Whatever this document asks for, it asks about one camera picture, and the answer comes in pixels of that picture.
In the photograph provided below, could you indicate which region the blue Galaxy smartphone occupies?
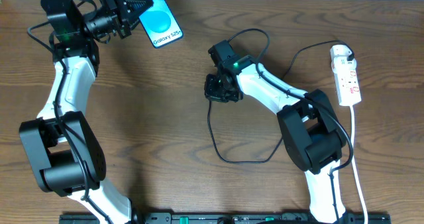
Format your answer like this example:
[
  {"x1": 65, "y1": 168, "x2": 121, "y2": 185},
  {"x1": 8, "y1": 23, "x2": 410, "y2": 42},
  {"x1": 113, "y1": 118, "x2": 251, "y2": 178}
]
[{"x1": 140, "y1": 0, "x2": 184, "y2": 48}]

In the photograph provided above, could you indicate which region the black USB charging cable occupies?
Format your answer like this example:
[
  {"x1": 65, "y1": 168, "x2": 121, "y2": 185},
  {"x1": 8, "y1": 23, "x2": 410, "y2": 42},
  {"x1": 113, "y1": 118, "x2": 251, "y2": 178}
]
[{"x1": 207, "y1": 40, "x2": 355, "y2": 164}]

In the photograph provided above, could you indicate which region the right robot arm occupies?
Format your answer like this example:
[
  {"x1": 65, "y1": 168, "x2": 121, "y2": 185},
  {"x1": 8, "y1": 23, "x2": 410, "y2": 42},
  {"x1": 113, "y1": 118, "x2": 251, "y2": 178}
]
[{"x1": 204, "y1": 40, "x2": 353, "y2": 223}]

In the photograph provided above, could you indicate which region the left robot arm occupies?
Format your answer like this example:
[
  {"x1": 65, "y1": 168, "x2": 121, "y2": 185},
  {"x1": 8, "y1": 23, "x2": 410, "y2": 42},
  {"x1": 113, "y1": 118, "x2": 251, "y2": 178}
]
[{"x1": 19, "y1": 0, "x2": 154, "y2": 223}]

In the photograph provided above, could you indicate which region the white charger plug adapter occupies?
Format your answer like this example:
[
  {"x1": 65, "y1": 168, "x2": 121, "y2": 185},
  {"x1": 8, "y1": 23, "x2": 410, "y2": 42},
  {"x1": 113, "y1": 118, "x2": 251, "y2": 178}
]
[{"x1": 330, "y1": 44, "x2": 354, "y2": 61}]

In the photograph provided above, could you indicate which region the white power strip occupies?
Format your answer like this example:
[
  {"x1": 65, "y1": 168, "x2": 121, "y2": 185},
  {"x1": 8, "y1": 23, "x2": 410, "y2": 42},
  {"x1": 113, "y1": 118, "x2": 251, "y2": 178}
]
[{"x1": 331, "y1": 56, "x2": 362, "y2": 107}]

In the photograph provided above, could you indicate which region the white power strip cord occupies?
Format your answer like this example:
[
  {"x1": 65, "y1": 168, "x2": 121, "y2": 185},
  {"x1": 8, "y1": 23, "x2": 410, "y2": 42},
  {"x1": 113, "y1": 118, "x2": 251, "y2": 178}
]
[{"x1": 349, "y1": 105, "x2": 369, "y2": 224}]

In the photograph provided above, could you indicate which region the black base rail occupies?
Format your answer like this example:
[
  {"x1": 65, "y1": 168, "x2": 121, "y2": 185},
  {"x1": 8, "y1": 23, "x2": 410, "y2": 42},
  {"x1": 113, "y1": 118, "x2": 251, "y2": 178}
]
[{"x1": 58, "y1": 212, "x2": 392, "y2": 224}]

